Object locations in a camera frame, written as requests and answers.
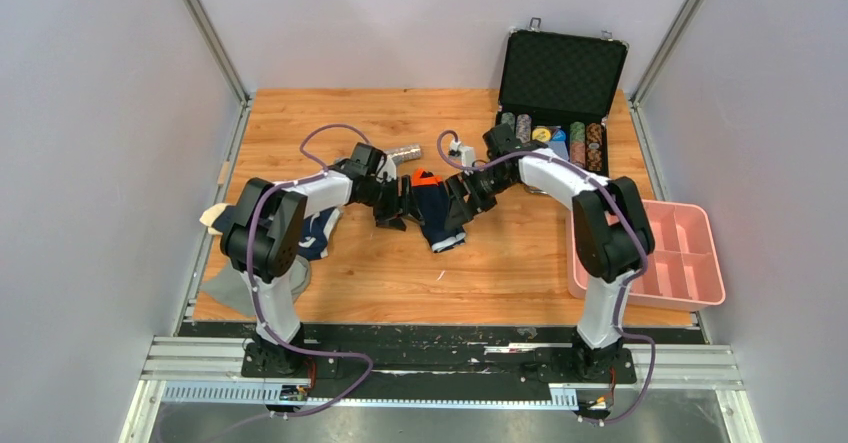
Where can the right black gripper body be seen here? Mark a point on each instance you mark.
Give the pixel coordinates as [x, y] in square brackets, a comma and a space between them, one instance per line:
[483, 186]

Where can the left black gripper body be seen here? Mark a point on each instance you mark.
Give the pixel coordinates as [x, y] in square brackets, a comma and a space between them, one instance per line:
[384, 197]

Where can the navy orange boxer briefs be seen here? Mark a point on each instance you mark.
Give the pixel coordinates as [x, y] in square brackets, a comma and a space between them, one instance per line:
[433, 203]

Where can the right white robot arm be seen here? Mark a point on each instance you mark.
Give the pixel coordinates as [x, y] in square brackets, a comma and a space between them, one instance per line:
[611, 233]

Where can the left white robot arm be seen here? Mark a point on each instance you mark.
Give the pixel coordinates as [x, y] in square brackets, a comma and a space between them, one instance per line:
[260, 234]

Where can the glittery silver microphone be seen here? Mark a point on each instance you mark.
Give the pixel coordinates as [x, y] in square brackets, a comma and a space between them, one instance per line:
[403, 154]

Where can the navy white orange garment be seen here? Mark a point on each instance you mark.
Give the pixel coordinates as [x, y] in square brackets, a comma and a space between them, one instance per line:
[316, 231]

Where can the purple poker chip stack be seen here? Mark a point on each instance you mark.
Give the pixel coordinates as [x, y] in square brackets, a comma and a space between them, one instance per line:
[508, 118]

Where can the grey poker chip stack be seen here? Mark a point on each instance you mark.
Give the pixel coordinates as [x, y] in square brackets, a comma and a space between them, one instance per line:
[523, 127]

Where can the yellow dealer button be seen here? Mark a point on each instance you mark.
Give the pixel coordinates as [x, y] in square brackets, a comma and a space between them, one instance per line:
[541, 134]

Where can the blue playing card deck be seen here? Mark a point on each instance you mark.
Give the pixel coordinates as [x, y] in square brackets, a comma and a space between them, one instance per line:
[560, 149]

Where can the blue dealer button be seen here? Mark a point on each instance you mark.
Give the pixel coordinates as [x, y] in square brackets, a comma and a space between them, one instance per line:
[559, 136]

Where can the green poker chip stack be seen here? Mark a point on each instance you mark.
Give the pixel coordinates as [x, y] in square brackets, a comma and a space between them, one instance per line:
[577, 144]

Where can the black poker chip case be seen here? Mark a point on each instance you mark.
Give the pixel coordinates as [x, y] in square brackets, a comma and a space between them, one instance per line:
[559, 79]

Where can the brown poker chip stack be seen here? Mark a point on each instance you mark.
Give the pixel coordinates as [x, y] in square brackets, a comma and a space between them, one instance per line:
[594, 153]

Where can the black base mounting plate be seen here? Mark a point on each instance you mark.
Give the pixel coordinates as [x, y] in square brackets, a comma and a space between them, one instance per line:
[438, 362]

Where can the grey cloth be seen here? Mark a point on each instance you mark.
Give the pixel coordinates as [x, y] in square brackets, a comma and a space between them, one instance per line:
[229, 289]

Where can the pink compartment tray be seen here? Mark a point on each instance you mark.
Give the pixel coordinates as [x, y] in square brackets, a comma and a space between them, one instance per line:
[684, 273]

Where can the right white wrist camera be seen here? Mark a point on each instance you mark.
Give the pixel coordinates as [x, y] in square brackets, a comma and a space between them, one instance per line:
[461, 154]

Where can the aluminium frame rail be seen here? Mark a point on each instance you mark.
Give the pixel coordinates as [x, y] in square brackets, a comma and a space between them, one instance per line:
[191, 389]

